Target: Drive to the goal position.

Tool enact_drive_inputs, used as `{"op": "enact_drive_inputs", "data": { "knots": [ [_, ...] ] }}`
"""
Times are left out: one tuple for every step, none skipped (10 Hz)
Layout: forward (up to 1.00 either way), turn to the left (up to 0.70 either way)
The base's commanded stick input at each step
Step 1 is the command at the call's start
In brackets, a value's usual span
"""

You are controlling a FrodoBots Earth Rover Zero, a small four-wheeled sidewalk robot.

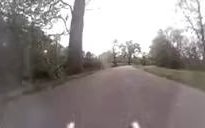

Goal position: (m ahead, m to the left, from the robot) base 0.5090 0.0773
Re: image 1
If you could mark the dirt and leaf verge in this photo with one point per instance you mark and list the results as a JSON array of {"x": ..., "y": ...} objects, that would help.
[{"x": 40, "y": 87}]

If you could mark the grey asphalt path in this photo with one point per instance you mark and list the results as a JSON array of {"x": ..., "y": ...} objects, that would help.
[{"x": 116, "y": 96}]

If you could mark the robot's own part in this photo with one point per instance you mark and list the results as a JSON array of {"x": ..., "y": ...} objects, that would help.
[
  {"x": 135, "y": 125},
  {"x": 70, "y": 125}
]

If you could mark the grass verge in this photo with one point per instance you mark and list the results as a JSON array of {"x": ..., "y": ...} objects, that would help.
[{"x": 186, "y": 76}]

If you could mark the row of bare trees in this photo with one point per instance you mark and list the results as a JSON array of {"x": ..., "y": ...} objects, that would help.
[{"x": 176, "y": 46}]

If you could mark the large tree trunk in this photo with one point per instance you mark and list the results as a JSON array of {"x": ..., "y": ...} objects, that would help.
[{"x": 76, "y": 36}]

